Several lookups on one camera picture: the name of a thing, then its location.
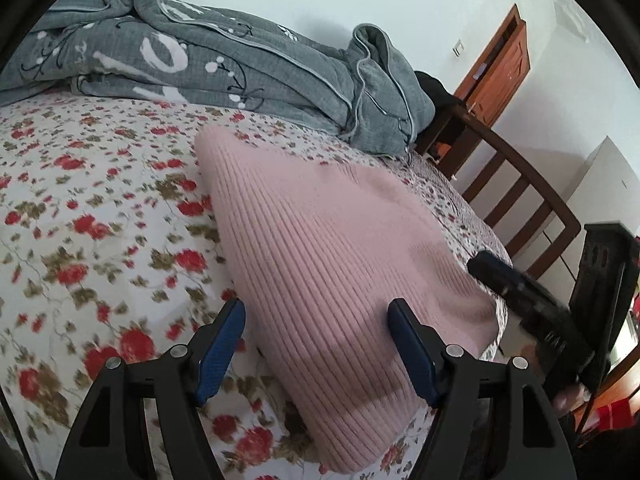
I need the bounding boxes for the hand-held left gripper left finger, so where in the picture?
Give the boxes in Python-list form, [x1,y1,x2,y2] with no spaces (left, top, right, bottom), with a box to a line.
[54,298,247,480]

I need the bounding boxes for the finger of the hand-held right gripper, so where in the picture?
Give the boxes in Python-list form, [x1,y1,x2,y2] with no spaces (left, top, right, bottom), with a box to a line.
[467,251,557,322]

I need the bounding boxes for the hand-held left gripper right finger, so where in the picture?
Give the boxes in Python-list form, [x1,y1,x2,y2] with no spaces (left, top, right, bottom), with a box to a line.
[387,298,579,480]

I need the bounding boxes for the pink knitted sweater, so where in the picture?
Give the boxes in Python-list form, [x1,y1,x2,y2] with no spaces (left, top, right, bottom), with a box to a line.
[192,124,502,476]

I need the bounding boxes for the person's right hand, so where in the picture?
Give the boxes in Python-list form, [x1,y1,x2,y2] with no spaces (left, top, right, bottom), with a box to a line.
[550,382,591,418]

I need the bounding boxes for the white cabinet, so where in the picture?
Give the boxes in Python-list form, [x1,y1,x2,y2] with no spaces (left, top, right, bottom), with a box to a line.
[542,135,640,306]

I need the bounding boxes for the red cloth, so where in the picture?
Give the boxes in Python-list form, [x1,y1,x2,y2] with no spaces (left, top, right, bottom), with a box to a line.
[592,397,640,433]

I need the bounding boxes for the floral bed sheet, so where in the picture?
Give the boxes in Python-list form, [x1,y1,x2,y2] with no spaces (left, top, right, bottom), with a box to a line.
[0,87,516,480]

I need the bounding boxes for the dark cloth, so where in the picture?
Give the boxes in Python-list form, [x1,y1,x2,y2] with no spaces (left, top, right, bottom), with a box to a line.
[414,71,468,133]

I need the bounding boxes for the wooden door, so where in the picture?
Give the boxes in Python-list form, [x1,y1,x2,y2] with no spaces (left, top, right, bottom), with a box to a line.
[452,4,531,128]

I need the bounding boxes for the grey patterned blanket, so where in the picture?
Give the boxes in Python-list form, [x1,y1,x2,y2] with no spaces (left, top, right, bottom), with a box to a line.
[0,0,437,161]

